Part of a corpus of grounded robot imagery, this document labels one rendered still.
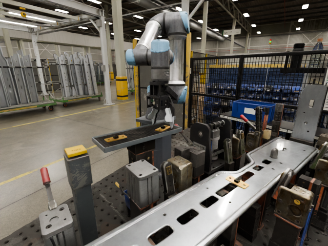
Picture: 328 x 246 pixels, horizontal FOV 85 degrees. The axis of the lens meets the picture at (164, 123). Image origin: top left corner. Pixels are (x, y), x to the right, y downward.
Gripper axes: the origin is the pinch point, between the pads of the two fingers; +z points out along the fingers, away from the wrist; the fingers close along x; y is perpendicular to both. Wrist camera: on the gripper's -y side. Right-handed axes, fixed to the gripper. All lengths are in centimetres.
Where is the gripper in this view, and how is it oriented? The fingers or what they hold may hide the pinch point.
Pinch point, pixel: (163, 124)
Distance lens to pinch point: 82.8
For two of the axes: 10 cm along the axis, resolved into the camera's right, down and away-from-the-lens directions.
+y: -5.5, 2.4, -8.0
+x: 8.4, 1.6, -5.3
